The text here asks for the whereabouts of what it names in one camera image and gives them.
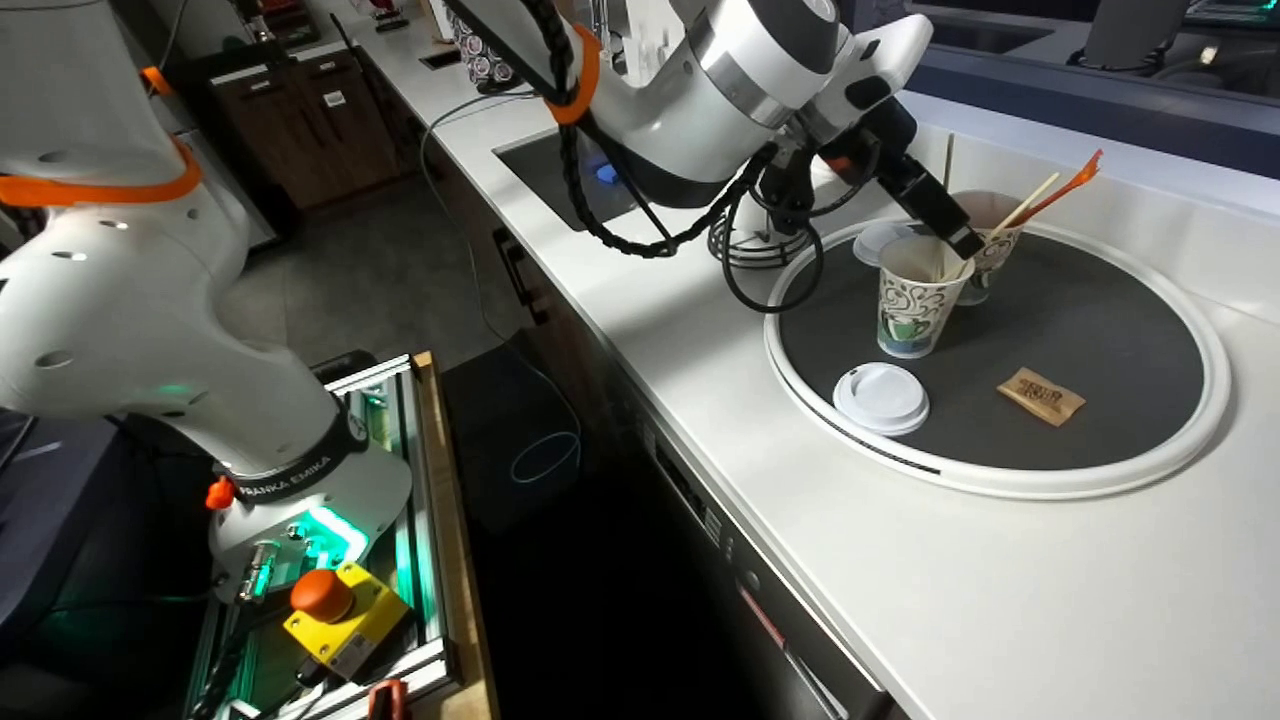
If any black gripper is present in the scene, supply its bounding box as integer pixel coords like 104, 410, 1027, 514
821, 99, 985, 260

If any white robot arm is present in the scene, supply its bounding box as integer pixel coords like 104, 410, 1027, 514
0, 0, 979, 558

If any back paper coffee cup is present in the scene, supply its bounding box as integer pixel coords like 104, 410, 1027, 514
957, 193, 1019, 310

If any patterned front paper cup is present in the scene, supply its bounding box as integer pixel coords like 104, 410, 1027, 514
877, 238, 973, 361

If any white plastic cup lid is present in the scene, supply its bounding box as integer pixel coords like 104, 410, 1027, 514
832, 363, 926, 435

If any black induction cooktop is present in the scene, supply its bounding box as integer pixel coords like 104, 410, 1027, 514
490, 129, 655, 234

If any brown sugar packet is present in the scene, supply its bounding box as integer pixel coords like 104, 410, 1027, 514
995, 370, 1083, 429

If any round black white-rimmed tray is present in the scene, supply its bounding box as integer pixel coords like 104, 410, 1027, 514
763, 222, 1231, 499

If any wooden floor cabinet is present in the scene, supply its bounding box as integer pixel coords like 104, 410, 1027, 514
190, 44, 406, 218

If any yellow emergency stop box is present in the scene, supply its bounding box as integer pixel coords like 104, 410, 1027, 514
283, 563, 406, 679

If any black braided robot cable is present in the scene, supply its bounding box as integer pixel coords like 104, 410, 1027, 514
515, 0, 832, 318

